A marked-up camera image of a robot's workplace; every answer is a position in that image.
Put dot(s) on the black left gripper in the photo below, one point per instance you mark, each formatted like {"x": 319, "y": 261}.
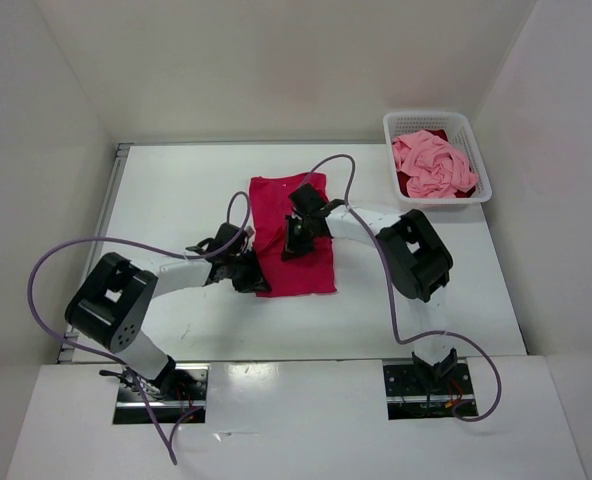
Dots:
{"x": 255, "y": 281}

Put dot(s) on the white plastic basket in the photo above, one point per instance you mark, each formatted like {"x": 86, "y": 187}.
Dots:
{"x": 435, "y": 159}

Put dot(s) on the dark red t-shirt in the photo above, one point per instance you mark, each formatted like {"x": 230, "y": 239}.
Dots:
{"x": 408, "y": 182}

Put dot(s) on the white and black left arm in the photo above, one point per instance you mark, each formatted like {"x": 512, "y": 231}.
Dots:
{"x": 111, "y": 305}

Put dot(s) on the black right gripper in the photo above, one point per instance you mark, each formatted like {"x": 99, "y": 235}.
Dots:
{"x": 294, "y": 248}

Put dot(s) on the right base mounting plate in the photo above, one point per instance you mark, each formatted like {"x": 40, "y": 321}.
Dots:
{"x": 407, "y": 398}

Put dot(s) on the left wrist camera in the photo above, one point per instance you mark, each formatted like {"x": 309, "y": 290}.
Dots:
{"x": 230, "y": 241}

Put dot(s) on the base mounting plate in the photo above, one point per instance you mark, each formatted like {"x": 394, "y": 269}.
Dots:
{"x": 407, "y": 398}
{"x": 185, "y": 399}

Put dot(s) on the magenta t-shirt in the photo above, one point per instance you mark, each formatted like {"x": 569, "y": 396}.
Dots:
{"x": 292, "y": 262}

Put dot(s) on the light pink t-shirt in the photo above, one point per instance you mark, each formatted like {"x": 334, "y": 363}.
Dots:
{"x": 433, "y": 162}

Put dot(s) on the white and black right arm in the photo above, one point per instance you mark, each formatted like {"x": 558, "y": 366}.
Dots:
{"x": 416, "y": 263}

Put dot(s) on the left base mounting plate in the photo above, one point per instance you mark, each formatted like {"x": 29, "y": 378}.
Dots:
{"x": 185, "y": 399}

